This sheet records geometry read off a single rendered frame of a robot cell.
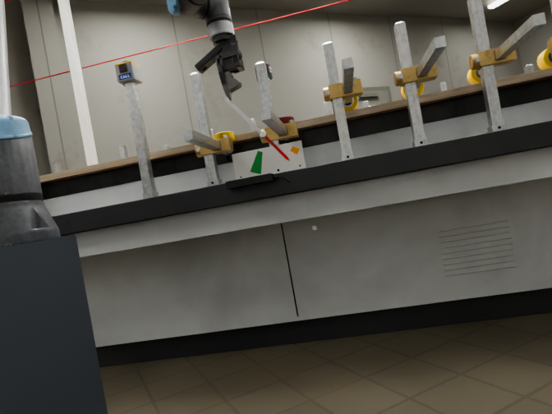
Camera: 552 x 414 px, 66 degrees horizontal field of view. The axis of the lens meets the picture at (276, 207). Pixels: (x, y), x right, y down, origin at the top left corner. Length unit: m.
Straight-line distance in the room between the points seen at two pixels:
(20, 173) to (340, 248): 1.18
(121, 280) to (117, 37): 4.17
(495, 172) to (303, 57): 5.21
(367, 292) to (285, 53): 5.05
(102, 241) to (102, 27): 4.27
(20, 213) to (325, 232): 1.14
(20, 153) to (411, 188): 1.16
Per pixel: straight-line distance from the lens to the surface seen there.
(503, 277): 1.85
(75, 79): 3.09
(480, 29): 1.66
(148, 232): 1.70
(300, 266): 1.76
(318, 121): 1.69
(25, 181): 0.99
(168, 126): 5.52
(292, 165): 1.51
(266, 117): 1.21
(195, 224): 1.63
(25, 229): 0.95
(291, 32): 6.63
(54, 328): 0.92
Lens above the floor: 0.59
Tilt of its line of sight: level
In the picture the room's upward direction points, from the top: 10 degrees counter-clockwise
